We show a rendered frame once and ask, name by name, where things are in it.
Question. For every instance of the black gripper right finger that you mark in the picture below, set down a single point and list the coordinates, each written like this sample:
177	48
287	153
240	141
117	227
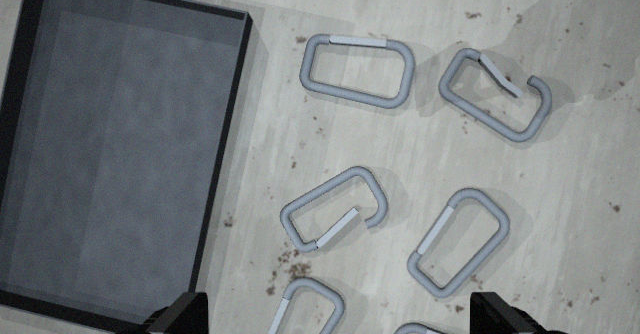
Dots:
490	314

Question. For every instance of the grey tray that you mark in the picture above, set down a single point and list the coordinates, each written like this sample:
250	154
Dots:
109	117

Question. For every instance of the grey carabiner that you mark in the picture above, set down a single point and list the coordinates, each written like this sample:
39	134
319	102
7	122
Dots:
317	286
417	328
500	80
476	260
355	95
324	188

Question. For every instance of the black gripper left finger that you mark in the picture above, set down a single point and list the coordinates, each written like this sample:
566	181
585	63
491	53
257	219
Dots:
187	315

